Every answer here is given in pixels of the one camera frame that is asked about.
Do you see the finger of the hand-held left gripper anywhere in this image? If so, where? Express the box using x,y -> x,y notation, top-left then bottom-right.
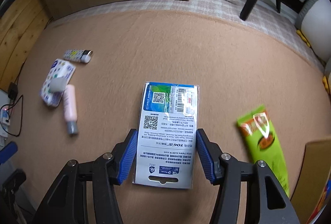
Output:
0,143 -> 18,162
2,168 -> 26,189

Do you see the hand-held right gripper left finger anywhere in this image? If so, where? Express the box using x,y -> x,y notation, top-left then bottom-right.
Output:
32,129 -> 138,224

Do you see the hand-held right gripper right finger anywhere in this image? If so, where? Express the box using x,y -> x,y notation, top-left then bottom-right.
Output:
196,128 -> 300,224

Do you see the carded plastic package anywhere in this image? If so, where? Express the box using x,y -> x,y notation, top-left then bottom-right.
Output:
132,82 -> 201,190

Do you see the green tube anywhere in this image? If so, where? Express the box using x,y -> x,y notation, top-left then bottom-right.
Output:
236,104 -> 290,195

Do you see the pink tube with grey cap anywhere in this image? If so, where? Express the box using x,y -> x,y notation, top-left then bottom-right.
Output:
63,84 -> 78,135

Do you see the patterned tissue pack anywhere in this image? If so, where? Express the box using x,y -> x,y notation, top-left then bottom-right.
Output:
39,59 -> 76,109

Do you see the cardboard box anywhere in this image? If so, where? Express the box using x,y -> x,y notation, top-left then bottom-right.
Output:
291,139 -> 331,224

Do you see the patterned lighter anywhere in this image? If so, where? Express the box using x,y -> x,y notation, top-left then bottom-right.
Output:
63,49 -> 94,64

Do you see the white power strip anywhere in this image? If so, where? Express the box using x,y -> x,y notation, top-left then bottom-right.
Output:
0,106 -> 12,137

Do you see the black power adapter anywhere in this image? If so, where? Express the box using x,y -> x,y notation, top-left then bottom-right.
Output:
8,82 -> 18,99

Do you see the pine wood panel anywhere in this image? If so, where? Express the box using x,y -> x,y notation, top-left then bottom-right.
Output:
0,0 -> 51,85

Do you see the checked bed sheet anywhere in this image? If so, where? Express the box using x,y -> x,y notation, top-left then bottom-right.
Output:
114,0 -> 326,72

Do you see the large penguin plush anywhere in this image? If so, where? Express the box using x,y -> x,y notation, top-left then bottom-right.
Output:
295,0 -> 331,62

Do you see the black adapter cable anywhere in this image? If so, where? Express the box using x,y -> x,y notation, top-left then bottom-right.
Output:
5,95 -> 24,137

